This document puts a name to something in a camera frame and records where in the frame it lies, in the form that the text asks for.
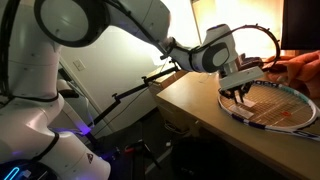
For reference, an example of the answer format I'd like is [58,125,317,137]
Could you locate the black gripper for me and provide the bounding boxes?
[221,81,255,105]

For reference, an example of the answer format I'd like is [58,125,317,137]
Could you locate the small bandage strip wrapper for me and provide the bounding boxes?
[239,97,257,109]

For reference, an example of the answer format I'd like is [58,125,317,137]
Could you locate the white blue tennis racket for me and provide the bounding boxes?
[216,79,320,142]

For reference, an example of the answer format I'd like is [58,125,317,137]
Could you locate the large bandage strip wrapper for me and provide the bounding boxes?
[227,105,255,120]

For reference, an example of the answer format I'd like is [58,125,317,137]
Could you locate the orange cloth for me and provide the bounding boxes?
[262,50,320,100]

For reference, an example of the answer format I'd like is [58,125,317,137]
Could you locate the light wooden side cabinet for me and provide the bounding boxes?
[147,68,202,135]

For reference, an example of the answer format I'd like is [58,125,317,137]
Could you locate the black monitor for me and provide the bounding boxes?
[280,0,320,52]

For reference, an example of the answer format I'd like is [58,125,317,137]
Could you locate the black tripod red knob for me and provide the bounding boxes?
[124,137,162,180]

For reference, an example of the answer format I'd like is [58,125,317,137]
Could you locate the black cable loop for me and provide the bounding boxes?
[189,23,282,73]

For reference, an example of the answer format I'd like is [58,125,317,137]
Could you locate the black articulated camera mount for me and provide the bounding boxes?
[87,57,181,128]

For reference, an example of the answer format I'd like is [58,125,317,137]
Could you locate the white wall switch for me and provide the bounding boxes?
[72,58,87,72]

